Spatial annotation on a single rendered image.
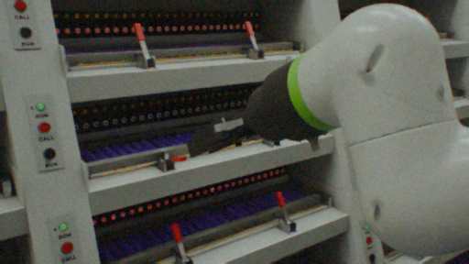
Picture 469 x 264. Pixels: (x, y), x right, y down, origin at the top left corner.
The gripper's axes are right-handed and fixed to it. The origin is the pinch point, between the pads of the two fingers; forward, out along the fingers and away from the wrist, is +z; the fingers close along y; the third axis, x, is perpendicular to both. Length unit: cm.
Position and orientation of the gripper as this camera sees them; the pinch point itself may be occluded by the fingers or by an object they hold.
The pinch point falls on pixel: (209, 142)
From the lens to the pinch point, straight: 72.1
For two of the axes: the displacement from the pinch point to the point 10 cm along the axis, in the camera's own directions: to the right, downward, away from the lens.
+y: 8.1, -1.6, 5.7
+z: -5.3, 2.4, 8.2
